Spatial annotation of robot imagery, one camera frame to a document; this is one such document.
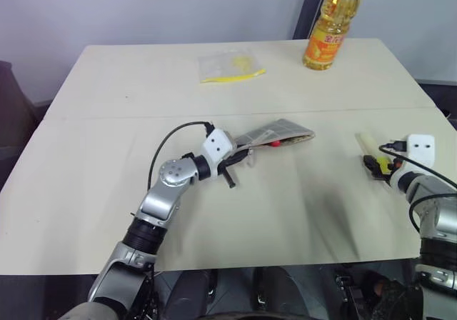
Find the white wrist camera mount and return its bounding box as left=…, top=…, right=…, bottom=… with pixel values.
left=199, top=129, right=233, bottom=182
left=388, top=133, right=437, bottom=192

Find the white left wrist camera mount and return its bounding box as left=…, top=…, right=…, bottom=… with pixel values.
left=199, top=129, right=233, bottom=182

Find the grey rounded shape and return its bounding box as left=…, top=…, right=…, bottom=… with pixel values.
left=53, top=298, right=126, bottom=320

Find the yellow highlighter with cream cap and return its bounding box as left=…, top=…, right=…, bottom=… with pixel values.
left=354, top=131, right=393, bottom=175

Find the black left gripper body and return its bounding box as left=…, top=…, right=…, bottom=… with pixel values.
left=218, top=154, right=240, bottom=174

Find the black upright post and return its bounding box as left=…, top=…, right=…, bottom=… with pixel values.
left=292, top=0, right=324, bottom=41

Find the dark speckled rounded shape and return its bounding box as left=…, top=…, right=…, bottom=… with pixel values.
left=371, top=279, right=429, bottom=320

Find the yellow cooking oil bottle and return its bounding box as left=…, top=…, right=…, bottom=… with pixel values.
left=301, top=0, right=363, bottom=72

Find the grey grid pouch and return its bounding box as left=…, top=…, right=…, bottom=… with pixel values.
left=233, top=119, right=316, bottom=169

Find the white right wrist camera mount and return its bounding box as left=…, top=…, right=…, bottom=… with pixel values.
left=388, top=133, right=437, bottom=192

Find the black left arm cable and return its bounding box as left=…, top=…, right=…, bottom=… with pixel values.
left=148, top=120, right=216, bottom=192

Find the clear zip bag yellow strip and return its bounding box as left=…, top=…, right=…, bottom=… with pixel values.
left=197, top=46, right=267, bottom=84

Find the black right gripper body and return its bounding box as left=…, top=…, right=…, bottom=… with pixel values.
left=375, top=156, right=396, bottom=184

